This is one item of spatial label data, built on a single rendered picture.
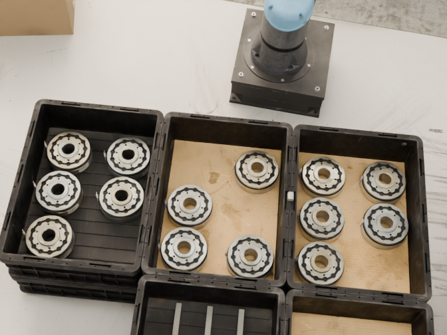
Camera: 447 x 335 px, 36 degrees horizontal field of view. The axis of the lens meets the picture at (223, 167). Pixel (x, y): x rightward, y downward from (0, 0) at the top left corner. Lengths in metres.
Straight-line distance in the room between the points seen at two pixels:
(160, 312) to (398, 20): 1.99
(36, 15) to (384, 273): 1.15
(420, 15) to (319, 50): 1.33
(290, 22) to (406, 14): 1.53
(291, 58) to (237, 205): 0.44
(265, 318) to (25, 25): 1.07
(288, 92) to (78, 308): 0.76
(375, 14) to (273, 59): 1.38
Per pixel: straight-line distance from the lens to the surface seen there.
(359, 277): 1.58
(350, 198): 1.65
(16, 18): 2.04
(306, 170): 1.63
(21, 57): 2.04
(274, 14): 1.69
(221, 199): 1.61
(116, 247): 1.57
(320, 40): 1.93
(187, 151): 1.67
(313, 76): 1.86
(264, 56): 1.81
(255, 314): 1.51
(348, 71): 2.01
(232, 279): 1.43
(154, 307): 1.51
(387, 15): 3.15
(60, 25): 2.04
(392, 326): 1.56
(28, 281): 1.60
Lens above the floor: 2.27
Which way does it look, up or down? 61 degrees down
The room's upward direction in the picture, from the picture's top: 5 degrees clockwise
